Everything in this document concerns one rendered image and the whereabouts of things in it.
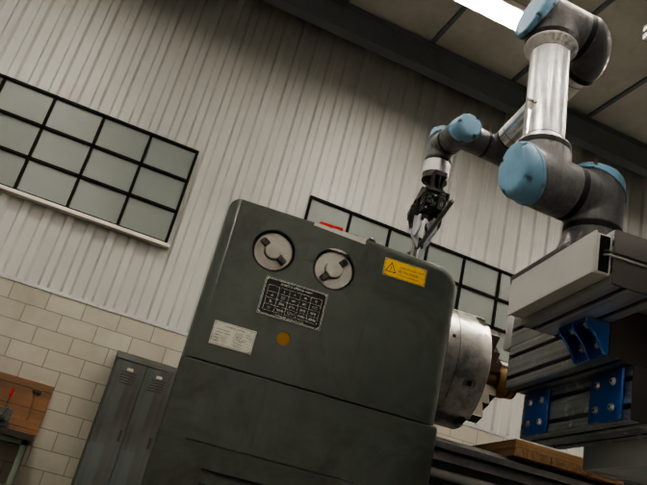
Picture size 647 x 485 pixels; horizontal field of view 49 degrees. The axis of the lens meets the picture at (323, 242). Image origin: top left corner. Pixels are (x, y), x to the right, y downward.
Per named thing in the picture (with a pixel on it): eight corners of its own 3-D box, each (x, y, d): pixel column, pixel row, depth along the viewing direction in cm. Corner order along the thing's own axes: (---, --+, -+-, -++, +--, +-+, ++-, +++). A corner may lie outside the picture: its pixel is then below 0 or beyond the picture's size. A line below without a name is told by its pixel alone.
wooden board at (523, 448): (513, 454, 171) (515, 438, 172) (452, 462, 204) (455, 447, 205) (623, 486, 175) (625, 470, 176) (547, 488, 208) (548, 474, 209)
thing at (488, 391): (451, 383, 194) (451, 421, 186) (458, 374, 190) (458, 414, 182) (487, 394, 195) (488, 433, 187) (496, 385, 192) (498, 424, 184)
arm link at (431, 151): (440, 118, 197) (425, 132, 205) (433, 152, 193) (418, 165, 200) (464, 130, 199) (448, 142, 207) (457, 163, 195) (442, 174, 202)
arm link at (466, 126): (496, 122, 189) (473, 140, 199) (460, 106, 187) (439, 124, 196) (492, 147, 186) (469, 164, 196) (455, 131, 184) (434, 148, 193)
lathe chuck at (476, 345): (452, 407, 172) (466, 292, 187) (405, 429, 200) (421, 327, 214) (485, 417, 173) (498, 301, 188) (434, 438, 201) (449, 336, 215)
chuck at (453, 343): (438, 403, 172) (454, 288, 186) (394, 426, 199) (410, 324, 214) (452, 407, 172) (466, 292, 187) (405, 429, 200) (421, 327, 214)
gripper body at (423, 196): (421, 204, 186) (428, 165, 191) (409, 216, 194) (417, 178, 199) (448, 214, 187) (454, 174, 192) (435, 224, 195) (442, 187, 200)
